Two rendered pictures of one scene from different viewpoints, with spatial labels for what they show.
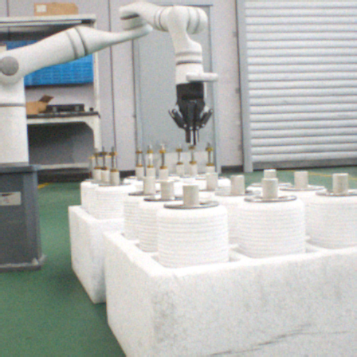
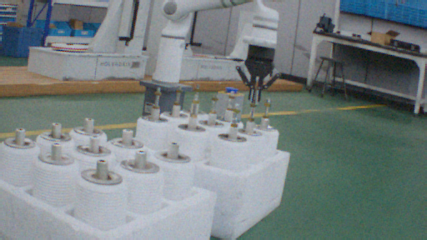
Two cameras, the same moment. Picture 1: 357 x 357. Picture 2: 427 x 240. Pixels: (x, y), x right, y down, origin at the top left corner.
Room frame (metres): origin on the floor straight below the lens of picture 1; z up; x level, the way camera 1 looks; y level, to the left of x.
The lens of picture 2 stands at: (0.33, -0.89, 0.51)
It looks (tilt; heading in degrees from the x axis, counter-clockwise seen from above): 10 degrees down; 42
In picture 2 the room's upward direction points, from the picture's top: 8 degrees clockwise
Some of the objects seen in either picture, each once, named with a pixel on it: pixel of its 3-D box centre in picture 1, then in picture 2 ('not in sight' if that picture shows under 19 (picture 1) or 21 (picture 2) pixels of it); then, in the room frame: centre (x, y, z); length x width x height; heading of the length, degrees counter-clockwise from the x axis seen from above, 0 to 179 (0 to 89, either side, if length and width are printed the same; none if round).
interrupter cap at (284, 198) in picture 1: (270, 199); (56, 158); (0.76, -0.13, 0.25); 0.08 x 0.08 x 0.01
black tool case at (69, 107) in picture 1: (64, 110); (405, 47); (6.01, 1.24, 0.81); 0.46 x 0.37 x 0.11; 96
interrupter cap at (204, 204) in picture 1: (191, 205); (19, 143); (0.73, -0.01, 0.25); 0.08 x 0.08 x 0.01
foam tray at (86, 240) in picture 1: (154, 241); (203, 177); (1.39, 0.07, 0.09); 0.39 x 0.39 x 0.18; 18
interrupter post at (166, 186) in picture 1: (166, 190); (56, 131); (0.84, 0.02, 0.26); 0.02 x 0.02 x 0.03
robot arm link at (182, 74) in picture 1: (193, 72); (263, 35); (1.41, -0.05, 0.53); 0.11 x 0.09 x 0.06; 30
